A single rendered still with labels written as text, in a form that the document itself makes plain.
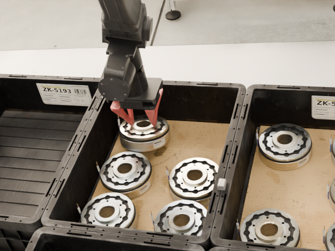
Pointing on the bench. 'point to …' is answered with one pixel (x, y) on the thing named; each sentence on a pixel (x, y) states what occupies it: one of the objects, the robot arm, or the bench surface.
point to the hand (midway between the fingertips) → (142, 121)
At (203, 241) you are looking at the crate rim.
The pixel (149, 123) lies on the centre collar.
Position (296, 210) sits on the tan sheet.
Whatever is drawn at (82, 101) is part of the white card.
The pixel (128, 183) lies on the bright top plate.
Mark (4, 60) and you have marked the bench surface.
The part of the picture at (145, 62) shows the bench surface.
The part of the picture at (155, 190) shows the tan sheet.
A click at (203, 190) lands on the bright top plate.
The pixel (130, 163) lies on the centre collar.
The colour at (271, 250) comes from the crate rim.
